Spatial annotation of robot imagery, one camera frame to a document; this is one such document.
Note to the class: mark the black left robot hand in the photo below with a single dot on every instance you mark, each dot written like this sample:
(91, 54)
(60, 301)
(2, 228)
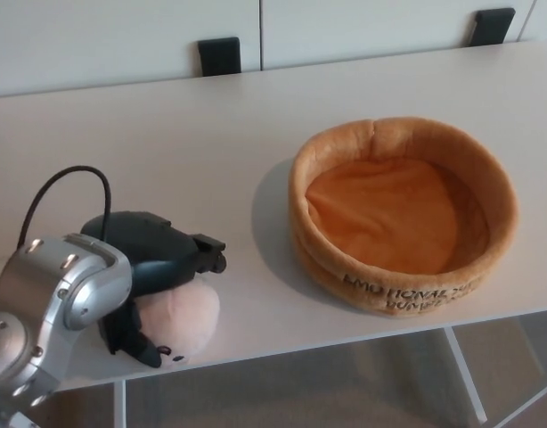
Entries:
(153, 241)

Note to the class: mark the pink plush dumpling toy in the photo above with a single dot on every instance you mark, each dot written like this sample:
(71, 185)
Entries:
(189, 312)

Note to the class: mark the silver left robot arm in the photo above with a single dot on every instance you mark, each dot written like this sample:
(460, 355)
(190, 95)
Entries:
(33, 321)

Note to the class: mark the orange round plush plate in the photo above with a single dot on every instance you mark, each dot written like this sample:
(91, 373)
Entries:
(380, 214)

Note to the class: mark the white table leg frame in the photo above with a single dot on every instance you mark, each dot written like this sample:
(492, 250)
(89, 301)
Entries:
(120, 405)
(465, 374)

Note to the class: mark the left black wall bracket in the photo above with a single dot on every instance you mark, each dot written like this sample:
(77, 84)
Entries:
(220, 55)

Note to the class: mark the black wall bracket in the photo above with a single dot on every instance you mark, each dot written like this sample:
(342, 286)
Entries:
(494, 27)
(220, 55)

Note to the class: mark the right black wall bracket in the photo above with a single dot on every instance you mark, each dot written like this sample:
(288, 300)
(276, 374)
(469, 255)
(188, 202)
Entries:
(494, 27)

